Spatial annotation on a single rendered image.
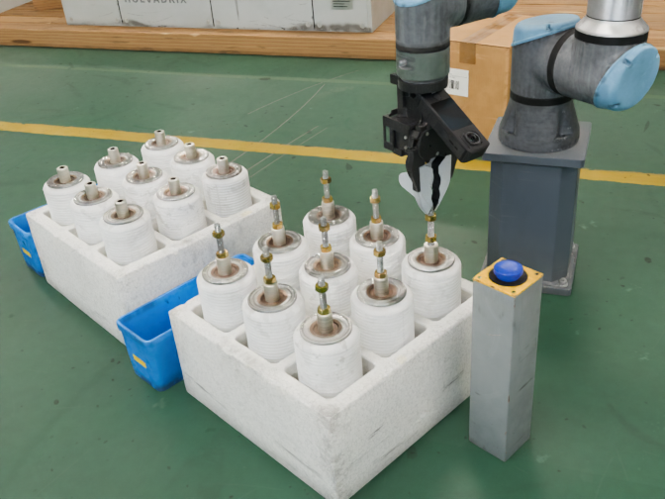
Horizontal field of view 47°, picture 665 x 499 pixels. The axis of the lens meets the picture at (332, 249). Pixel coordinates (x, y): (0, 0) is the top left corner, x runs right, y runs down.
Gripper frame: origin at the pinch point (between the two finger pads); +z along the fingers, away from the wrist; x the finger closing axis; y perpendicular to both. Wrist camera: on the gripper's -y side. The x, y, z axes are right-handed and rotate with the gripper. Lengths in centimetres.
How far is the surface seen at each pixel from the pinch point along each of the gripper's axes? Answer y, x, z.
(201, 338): 18.3, 33.7, 18.3
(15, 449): 34, 64, 35
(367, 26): 157, -114, 24
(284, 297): 8.1, 23.4, 10.0
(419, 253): 3.0, 0.4, 9.8
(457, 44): 70, -76, 6
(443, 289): -3.9, 1.5, 12.8
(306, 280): 10.4, 17.7, 10.7
